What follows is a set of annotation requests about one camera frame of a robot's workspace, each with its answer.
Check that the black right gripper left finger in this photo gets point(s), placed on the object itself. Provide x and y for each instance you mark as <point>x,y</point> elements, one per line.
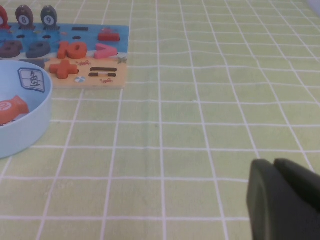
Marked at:
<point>275,212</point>

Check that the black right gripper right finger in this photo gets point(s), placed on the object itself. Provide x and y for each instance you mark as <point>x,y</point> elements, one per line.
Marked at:
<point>300,177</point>

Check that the pink greater-than sign piece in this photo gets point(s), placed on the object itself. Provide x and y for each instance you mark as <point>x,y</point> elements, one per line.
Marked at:
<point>100,53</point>

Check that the red minus sign piece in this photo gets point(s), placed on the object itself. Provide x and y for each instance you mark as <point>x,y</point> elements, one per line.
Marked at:
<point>108,37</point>

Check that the wooden number puzzle board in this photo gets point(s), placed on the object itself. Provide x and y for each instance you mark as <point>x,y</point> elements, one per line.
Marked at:
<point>90,37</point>

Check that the orange plus sign piece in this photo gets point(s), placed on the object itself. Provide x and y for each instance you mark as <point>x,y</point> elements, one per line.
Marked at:
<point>62,69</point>

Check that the light blue bowl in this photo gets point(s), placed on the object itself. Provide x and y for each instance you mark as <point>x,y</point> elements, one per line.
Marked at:
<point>25,135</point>

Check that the orange number ten piece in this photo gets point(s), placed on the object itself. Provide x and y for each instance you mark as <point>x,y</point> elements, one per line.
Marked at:
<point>62,51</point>

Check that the orange fish piece ten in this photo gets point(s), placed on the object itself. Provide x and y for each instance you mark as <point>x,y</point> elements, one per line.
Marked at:
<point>12,112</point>

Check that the dark blue square piece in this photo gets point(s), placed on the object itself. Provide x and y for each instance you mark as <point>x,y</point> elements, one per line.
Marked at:
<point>35,63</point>

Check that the dark grey number nine piece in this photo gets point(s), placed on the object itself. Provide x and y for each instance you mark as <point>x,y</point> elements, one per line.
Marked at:
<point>35,52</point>

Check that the dark grey fish piece nine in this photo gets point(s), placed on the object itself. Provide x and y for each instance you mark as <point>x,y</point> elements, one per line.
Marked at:
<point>49,12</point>

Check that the purple number piece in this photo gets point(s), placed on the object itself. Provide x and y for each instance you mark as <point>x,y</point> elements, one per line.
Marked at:
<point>10,51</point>

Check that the brown fish piece eight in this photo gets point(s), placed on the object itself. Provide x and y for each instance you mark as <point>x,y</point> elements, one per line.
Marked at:
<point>24,12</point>

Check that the red fish piece seven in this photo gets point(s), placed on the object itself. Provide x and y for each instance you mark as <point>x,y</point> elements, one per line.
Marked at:
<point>2,11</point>

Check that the green checked tablecloth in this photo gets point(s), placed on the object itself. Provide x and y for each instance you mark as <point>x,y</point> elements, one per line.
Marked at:
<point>200,125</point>

